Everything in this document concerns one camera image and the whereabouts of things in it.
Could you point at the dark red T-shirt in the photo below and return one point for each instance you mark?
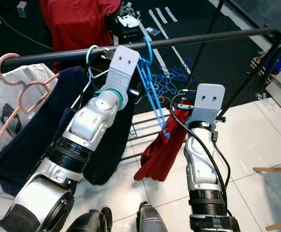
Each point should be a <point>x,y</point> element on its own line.
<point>160,154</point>

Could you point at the blue plastic hanger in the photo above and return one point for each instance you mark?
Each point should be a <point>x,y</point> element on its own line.
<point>150,48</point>

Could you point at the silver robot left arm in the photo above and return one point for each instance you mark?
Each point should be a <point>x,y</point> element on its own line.
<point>87,125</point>

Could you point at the black metal clothes rack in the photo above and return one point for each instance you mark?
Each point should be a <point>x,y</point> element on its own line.
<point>208,39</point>

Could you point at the wooden pallet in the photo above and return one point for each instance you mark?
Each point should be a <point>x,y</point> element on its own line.
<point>261,67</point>

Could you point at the white printed T-shirt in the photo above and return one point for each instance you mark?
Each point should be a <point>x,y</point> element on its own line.
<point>0,92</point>

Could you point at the white electronic device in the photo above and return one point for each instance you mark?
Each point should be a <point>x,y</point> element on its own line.
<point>127,21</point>

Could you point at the silver robot right leg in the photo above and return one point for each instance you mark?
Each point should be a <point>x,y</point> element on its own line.
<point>152,222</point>

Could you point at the silver robot leg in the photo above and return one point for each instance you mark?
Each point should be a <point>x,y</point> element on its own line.
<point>87,222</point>
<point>152,222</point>

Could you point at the navy shirt gold print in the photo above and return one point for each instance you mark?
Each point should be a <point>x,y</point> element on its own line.
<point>34,135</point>

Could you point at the red cloth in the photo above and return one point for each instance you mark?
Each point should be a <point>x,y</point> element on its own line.
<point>77,24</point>

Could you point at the small grey red box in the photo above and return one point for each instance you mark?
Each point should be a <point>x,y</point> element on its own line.
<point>21,9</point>

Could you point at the silver robot left leg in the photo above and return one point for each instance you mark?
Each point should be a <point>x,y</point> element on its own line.
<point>87,222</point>

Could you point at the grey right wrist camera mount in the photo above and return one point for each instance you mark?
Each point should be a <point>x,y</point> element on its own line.
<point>208,101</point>

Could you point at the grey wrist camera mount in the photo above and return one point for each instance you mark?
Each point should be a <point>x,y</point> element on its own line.
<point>208,101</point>
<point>123,63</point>

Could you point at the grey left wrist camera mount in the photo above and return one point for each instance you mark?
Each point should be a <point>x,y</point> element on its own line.
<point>123,63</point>

